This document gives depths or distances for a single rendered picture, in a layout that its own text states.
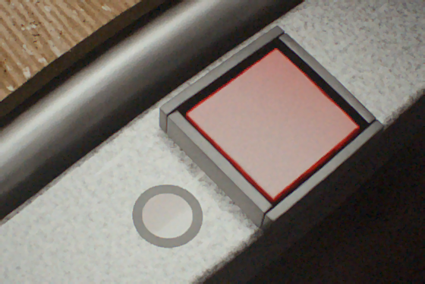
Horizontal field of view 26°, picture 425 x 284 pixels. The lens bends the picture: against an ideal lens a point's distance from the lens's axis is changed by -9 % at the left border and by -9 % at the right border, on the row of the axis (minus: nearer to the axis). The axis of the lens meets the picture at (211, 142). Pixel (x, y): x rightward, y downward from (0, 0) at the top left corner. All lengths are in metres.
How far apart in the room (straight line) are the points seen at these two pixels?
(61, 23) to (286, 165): 0.13
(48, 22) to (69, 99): 0.04
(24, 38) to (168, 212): 0.11
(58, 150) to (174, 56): 0.08
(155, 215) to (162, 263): 0.02
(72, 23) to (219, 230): 0.13
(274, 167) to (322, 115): 0.04
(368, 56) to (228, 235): 0.13
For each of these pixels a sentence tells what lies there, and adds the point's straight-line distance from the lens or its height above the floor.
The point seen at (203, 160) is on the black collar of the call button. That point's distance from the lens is 0.44.
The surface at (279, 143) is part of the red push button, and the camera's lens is 0.45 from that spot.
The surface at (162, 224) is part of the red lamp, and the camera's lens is 0.44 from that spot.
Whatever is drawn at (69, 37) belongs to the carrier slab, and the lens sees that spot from 0.47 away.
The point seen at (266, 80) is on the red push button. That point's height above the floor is 0.93.
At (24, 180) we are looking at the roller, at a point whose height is 0.91.
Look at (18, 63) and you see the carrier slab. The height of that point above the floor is 0.94.
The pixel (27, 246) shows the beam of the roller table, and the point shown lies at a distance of 0.44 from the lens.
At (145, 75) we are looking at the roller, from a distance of 0.48.
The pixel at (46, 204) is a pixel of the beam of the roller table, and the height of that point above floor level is 0.92.
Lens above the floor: 1.31
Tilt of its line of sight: 60 degrees down
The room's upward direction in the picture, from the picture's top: 7 degrees clockwise
